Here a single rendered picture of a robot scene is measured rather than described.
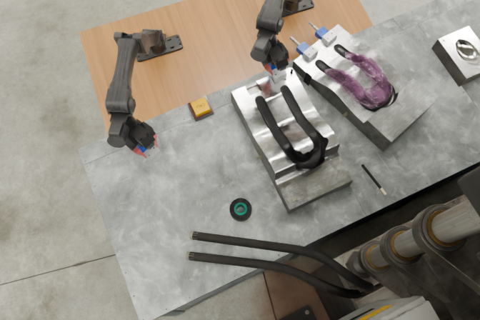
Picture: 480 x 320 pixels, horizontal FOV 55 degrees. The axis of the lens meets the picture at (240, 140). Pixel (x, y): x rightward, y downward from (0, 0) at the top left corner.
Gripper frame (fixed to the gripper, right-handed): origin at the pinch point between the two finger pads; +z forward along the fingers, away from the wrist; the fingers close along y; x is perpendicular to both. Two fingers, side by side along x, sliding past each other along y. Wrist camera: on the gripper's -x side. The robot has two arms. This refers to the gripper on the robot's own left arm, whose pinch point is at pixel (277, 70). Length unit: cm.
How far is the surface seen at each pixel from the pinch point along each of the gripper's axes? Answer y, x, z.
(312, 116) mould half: 4.3, -16.7, 13.0
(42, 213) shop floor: -138, 43, 65
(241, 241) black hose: -39, -48, 20
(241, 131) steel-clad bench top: -22.1, -7.0, 15.1
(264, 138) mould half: -15.8, -18.7, 10.4
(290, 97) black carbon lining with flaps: 0.3, -6.6, 9.6
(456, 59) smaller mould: 67, -14, 24
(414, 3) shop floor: 115, 88, 87
